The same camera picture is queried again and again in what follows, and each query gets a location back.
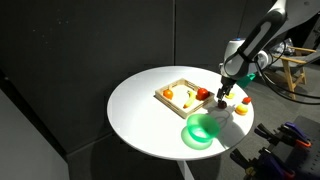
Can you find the yellow toy banana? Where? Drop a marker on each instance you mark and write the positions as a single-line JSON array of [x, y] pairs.
[[190, 99]]

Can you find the toy orange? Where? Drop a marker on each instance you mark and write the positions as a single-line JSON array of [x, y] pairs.
[[168, 94]]

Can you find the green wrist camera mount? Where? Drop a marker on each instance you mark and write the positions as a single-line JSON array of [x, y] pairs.
[[247, 80]]

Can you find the black perforated breadboard cart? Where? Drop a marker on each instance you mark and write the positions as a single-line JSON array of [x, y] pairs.
[[308, 160]]

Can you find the clear plastic bag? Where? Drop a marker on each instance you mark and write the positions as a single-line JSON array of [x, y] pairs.
[[287, 45]]

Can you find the square wooden tray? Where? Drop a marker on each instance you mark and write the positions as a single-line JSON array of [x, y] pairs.
[[176, 91]]

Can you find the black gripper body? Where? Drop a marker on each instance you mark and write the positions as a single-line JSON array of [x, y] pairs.
[[227, 83]]

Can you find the purple orange-tipped spring clamp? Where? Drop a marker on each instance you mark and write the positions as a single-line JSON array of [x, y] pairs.
[[295, 131], [270, 163]]

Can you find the yellow-orange toy fruit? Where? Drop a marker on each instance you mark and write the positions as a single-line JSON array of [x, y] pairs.
[[241, 109]]

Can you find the wooden armchair grey cushion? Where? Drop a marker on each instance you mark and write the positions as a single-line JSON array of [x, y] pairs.
[[295, 63]]

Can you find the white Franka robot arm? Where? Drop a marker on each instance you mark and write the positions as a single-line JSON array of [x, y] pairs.
[[256, 40]]

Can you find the white table pedestal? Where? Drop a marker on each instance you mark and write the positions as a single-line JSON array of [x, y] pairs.
[[185, 170]]

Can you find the red toy tomato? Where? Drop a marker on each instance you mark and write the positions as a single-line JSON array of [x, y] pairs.
[[202, 93]]

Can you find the small red-orange toy fruit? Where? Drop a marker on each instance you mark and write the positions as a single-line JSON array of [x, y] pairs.
[[246, 100]]

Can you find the translucent green plastic bowl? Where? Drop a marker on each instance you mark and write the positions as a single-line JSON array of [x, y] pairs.
[[203, 128]]

